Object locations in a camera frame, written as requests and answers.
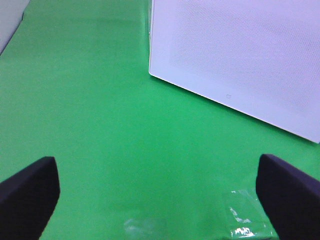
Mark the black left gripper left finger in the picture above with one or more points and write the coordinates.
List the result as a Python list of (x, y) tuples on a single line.
[(28, 199)]

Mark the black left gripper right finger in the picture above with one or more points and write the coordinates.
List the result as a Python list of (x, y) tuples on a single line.
[(290, 198)]

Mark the white microwave door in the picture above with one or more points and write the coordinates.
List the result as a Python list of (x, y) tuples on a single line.
[(259, 57)]

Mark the clear tape patch right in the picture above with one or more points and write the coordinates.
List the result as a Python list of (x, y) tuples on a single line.
[(245, 218)]

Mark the clear tape patch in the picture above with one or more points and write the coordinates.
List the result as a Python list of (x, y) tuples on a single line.
[(145, 229), (245, 218)]

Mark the clear tape patch left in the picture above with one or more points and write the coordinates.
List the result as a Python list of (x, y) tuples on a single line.
[(145, 229)]

